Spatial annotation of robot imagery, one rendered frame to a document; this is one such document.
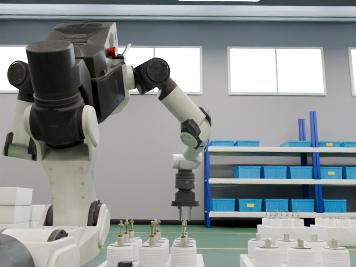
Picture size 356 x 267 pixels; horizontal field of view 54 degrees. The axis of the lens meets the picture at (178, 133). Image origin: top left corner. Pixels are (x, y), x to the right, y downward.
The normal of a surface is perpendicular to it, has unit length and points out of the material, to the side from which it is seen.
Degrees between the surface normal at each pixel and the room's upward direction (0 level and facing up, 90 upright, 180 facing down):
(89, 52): 53
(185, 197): 90
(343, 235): 90
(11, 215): 90
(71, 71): 104
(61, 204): 117
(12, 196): 90
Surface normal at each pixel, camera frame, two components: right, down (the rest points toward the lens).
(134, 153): 0.00, -0.19
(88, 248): 0.91, 0.15
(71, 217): 0.00, 0.03
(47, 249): 0.00, -0.69
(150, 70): 0.29, 0.01
